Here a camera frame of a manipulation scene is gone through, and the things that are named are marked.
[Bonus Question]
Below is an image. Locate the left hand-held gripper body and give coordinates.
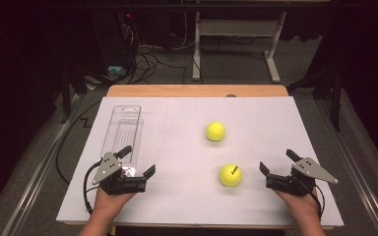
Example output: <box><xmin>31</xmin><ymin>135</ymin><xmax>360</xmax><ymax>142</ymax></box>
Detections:
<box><xmin>92</xmin><ymin>151</ymin><xmax>148</xmax><ymax>197</ymax></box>

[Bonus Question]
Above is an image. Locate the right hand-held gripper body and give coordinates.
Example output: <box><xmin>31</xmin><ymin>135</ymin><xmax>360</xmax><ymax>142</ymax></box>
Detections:
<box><xmin>265</xmin><ymin>157</ymin><xmax>340</xmax><ymax>198</ymax></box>

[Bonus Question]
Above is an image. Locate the clear plastic container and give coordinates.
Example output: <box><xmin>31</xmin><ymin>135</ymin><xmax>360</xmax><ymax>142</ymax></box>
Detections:
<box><xmin>99</xmin><ymin>104</ymin><xmax>145</xmax><ymax>177</ymax></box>

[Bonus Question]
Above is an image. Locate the yellow tennis ball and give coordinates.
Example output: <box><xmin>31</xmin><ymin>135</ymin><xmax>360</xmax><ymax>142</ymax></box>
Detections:
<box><xmin>219</xmin><ymin>163</ymin><xmax>243</xmax><ymax>188</ymax></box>
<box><xmin>205</xmin><ymin>121</ymin><xmax>226</xmax><ymax>143</ymax></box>

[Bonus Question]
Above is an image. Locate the person's right hand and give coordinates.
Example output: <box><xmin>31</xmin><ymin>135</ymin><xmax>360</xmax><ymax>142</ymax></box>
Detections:
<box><xmin>273</xmin><ymin>189</ymin><xmax>322</xmax><ymax>221</ymax></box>

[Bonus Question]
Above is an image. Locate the person's left hand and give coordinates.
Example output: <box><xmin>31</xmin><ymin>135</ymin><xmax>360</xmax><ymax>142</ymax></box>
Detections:
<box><xmin>93</xmin><ymin>187</ymin><xmax>137</xmax><ymax>215</ymax></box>

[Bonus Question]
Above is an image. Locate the white table cover board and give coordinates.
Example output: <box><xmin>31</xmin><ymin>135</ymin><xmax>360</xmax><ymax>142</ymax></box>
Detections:
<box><xmin>55</xmin><ymin>95</ymin><xmax>345</xmax><ymax>228</ymax></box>

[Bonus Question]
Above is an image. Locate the black metal stand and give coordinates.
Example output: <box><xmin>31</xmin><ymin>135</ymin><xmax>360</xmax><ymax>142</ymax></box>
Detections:
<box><xmin>286</xmin><ymin>63</ymin><xmax>344</xmax><ymax>133</ymax></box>
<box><xmin>59</xmin><ymin>63</ymin><xmax>92</xmax><ymax>125</ymax></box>

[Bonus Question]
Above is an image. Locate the small teal object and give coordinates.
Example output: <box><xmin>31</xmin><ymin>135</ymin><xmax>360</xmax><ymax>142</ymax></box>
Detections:
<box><xmin>107</xmin><ymin>65</ymin><xmax>127</xmax><ymax>76</ymax></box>

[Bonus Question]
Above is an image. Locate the wooden table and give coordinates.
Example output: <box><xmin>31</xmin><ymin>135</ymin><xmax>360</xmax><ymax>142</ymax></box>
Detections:
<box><xmin>63</xmin><ymin>84</ymin><xmax>336</xmax><ymax>231</ymax></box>

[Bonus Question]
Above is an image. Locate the black computer tower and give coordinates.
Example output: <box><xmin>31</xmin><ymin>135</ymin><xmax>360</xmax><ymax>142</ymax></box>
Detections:
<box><xmin>90</xmin><ymin>11</ymin><xmax>137</xmax><ymax>77</ymax></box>

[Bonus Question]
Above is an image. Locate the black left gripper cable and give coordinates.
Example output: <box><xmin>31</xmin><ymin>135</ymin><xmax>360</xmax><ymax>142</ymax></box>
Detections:
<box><xmin>83</xmin><ymin>159</ymin><xmax>103</xmax><ymax>215</ymax></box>

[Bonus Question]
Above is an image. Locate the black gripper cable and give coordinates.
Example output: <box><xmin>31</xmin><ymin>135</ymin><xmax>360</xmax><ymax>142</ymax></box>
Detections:
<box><xmin>83</xmin><ymin>159</ymin><xmax>103</xmax><ymax>215</ymax></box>
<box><xmin>303</xmin><ymin>183</ymin><xmax>326</xmax><ymax>220</ymax></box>

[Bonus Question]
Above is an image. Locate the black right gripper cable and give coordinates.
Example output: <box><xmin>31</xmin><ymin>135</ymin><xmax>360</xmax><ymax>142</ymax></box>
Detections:
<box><xmin>303</xmin><ymin>183</ymin><xmax>326</xmax><ymax>220</ymax></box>

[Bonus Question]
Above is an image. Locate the metal floor rail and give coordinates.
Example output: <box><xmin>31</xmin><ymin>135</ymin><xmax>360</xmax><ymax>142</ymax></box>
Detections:
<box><xmin>1</xmin><ymin>92</ymin><xmax>82</xmax><ymax>236</ymax></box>
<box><xmin>314</xmin><ymin>97</ymin><xmax>378</xmax><ymax>236</ymax></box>

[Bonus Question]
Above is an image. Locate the long black floor cable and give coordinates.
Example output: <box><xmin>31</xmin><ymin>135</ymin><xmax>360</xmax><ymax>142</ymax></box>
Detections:
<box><xmin>55</xmin><ymin>99</ymin><xmax>103</xmax><ymax>185</ymax></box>

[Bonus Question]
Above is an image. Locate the tangle of black floor cables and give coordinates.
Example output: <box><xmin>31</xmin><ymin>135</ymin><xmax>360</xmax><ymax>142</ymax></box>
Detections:
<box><xmin>124</xmin><ymin>13</ymin><xmax>201</xmax><ymax>86</ymax></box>

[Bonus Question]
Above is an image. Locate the white metal desk frame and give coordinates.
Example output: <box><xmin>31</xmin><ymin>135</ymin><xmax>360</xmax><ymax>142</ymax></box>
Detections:
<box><xmin>191</xmin><ymin>0</ymin><xmax>287</xmax><ymax>85</ymax></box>

